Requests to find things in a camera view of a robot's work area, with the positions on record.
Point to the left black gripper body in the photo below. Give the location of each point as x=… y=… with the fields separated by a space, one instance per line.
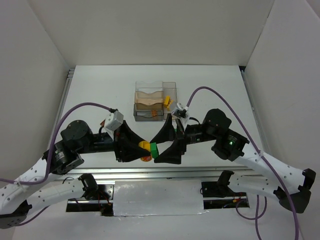
x=118 y=145

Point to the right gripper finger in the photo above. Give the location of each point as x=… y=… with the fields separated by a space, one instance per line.
x=166 y=133
x=172 y=155

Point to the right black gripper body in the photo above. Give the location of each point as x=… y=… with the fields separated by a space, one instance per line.
x=181 y=137

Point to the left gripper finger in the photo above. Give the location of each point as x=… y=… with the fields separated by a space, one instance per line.
x=129 y=138
x=127 y=155

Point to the yellow flower lego piece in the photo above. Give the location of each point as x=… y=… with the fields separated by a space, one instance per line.
x=146 y=146

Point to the yellow lego brick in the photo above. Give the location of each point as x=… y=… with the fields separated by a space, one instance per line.
x=167 y=101
x=171 y=103

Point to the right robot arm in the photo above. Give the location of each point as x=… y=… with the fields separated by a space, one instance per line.
x=288 y=185

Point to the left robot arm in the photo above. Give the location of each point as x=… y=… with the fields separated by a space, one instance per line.
x=26 y=194

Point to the orange lego in bin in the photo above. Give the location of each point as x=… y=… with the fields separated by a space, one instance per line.
x=154 y=113

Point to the grey tinted plastic bin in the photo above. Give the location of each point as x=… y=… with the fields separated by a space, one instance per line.
x=145 y=115

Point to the tall clear drawer bin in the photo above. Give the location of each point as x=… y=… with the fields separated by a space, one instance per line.
x=169 y=89

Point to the clear plastic bin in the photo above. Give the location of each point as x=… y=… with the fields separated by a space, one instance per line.
x=149 y=87

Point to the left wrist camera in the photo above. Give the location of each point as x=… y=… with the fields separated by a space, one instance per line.
x=113 y=121

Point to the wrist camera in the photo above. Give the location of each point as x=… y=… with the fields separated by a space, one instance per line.
x=113 y=121
x=181 y=112

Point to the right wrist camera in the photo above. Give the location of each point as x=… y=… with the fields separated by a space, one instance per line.
x=181 y=112

